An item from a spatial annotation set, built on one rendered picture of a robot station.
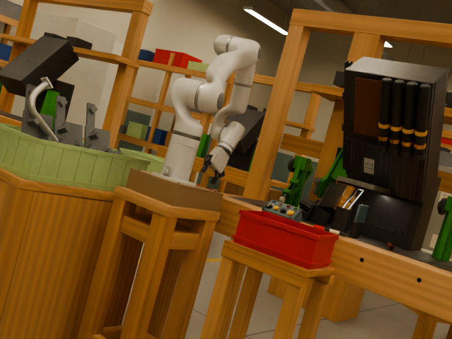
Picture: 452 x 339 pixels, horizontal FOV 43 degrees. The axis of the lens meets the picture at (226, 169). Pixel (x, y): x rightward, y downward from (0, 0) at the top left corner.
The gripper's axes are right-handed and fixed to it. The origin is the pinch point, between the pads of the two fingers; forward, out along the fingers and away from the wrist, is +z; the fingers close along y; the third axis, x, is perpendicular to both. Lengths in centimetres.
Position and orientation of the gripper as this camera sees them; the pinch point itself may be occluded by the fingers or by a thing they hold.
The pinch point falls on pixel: (208, 176)
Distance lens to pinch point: 276.6
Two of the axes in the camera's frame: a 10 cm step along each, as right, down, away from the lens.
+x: 7.3, 1.0, -6.7
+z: -4.6, 8.0, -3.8
